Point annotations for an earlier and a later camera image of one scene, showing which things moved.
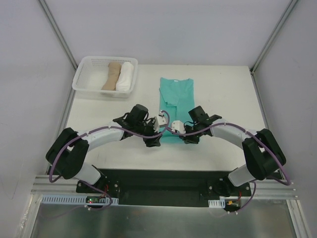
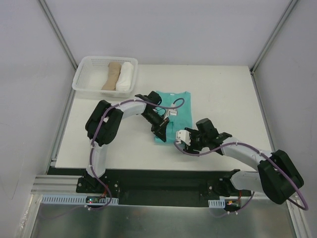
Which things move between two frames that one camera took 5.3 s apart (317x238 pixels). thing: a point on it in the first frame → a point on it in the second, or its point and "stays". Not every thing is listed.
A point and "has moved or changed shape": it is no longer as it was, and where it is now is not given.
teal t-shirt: [176, 98] has moved or changed shape
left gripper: [151, 141] → [161, 127]
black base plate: [164, 187] stays
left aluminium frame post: [59, 33] stays
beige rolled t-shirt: [114, 69] stays
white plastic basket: [109, 76] stays
